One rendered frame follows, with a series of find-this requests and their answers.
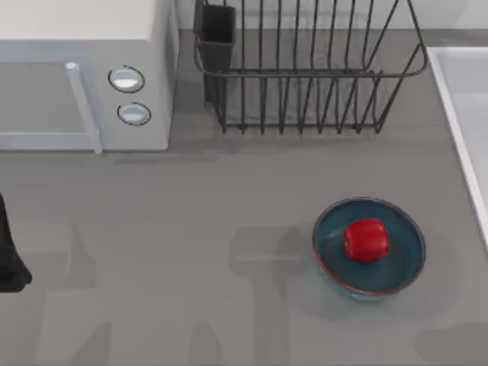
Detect small microwave knob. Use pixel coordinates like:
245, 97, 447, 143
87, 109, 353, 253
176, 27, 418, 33
116, 101, 153, 127

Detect blue bowl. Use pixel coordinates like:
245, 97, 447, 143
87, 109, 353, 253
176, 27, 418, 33
311, 197, 427, 303

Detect red bell pepper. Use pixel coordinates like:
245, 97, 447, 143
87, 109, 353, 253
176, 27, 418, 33
343, 218, 391, 264

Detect black cutlery holder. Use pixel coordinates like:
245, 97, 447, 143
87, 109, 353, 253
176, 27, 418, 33
193, 0, 236, 104

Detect large microwave knob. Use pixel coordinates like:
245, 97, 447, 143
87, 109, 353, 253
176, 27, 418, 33
108, 65, 146, 95

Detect pale microwave oven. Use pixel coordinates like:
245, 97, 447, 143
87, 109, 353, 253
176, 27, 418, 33
0, 0, 181, 154

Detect microwave door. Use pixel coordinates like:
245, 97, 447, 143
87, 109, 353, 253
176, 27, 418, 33
0, 60, 103, 154

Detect white sink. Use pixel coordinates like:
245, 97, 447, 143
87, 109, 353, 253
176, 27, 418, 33
425, 46, 488, 253

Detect black wire dish rack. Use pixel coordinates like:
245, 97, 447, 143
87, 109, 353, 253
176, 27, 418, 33
192, 0, 428, 136

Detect microwave door handle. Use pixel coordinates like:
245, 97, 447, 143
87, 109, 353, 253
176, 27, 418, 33
65, 62, 104, 155

